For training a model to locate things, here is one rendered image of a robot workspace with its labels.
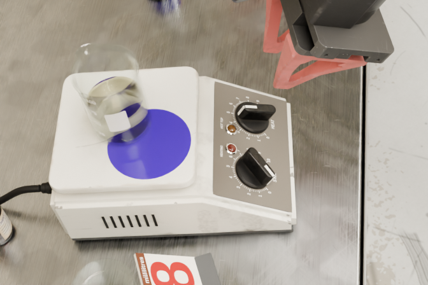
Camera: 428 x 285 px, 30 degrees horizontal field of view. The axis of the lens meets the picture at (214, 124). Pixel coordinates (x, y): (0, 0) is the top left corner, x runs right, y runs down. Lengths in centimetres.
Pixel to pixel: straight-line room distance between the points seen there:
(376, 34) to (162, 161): 20
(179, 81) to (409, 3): 28
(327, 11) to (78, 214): 27
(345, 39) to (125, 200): 22
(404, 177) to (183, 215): 20
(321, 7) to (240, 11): 32
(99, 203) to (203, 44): 24
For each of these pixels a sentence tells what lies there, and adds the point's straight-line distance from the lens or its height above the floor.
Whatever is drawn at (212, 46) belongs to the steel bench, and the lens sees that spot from 82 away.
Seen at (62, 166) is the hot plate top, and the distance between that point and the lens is 66.
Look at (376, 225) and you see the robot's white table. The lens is 70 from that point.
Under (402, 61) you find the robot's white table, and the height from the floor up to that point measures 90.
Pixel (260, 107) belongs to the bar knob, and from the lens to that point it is 69.
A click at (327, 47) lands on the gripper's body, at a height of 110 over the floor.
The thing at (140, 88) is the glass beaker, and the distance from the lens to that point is 62.
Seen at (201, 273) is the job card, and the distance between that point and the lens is 68.
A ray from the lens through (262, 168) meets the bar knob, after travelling 66.
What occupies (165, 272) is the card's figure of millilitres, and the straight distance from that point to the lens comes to 66.
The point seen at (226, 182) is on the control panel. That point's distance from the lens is 66.
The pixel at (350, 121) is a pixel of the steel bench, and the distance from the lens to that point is 76.
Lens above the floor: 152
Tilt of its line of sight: 54 degrees down
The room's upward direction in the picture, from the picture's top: 11 degrees counter-clockwise
